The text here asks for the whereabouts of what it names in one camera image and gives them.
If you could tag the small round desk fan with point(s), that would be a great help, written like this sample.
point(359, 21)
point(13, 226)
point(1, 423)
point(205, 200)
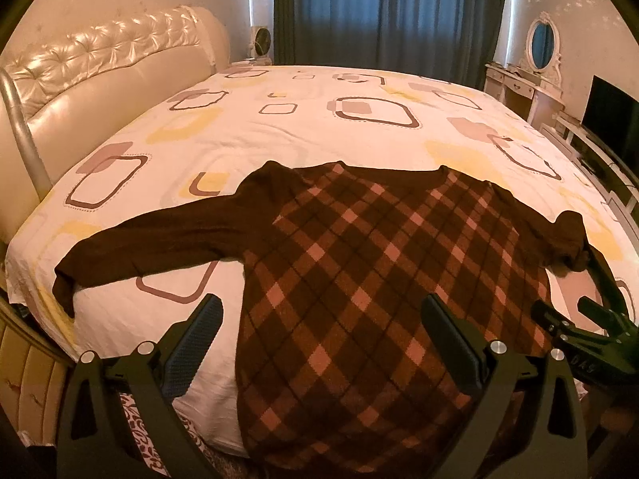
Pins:
point(260, 42)

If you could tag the oval white vanity mirror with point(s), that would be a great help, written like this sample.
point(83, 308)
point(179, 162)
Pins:
point(541, 42)

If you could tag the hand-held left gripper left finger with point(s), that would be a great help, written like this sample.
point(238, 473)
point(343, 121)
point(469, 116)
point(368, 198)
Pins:
point(199, 334)

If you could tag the brown argyle sweater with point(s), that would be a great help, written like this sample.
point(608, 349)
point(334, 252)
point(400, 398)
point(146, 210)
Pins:
point(349, 259)

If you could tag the beige padded bed frame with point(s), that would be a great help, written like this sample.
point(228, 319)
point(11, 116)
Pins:
point(30, 379)

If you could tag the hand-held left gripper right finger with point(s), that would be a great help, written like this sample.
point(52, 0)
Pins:
point(457, 349)

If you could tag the white nightstand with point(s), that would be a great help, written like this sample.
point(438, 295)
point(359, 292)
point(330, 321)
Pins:
point(249, 62)

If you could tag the dark blue curtain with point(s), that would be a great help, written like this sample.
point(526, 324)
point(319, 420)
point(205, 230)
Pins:
point(389, 10)

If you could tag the white vanity table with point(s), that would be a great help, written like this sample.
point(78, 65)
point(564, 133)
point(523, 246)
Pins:
point(514, 85)

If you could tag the cream tufted leather headboard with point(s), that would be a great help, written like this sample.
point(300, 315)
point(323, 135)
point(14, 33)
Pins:
point(100, 70)

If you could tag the bed with patterned sheet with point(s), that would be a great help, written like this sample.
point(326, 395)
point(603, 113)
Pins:
point(299, 129)

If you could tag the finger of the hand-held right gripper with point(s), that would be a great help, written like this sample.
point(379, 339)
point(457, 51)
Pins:
point(601, 314)
point(548, 317)

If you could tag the white television stand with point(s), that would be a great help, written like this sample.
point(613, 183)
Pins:
point(584, 144)

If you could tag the black flat television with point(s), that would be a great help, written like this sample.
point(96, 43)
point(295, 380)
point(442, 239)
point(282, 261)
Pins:
point(614, 114)

